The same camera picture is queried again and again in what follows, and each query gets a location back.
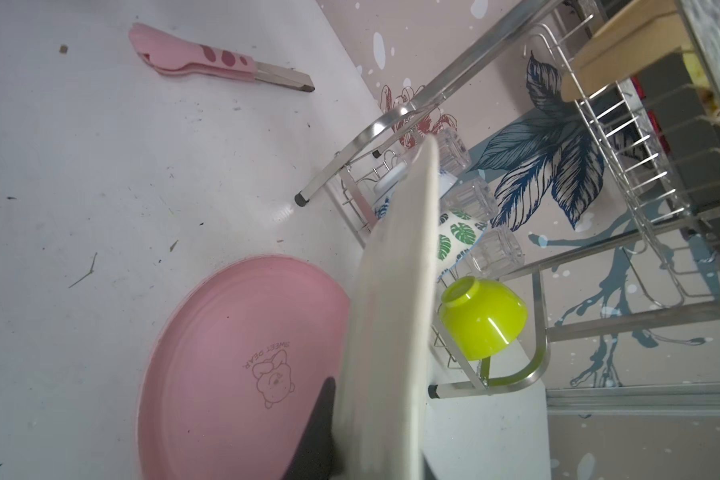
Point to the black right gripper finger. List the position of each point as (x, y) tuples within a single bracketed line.
[(314, 456)]

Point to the white floral ceramic plate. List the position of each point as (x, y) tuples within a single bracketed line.
[(379, 408)]

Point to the pink bear plate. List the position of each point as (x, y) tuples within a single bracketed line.
[(238, 369)]

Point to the yellow cream plate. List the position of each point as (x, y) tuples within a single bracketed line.
[(638, 36)]

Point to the chrome two-tier dish rack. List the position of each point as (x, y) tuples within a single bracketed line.
[(397, 47)]

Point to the lime green bowl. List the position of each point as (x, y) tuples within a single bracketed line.
[(482, 316)]

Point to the green leaf pattern bowl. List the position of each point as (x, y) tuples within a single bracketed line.
[(458, 233)]

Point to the clear drinking glass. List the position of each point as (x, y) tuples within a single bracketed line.
[(498, 251)]

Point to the blue floral white bowl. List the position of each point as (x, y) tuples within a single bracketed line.
[(384, 189)]

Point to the pink spotted handle knife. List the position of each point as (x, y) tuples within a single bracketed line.
[(172, 56)]

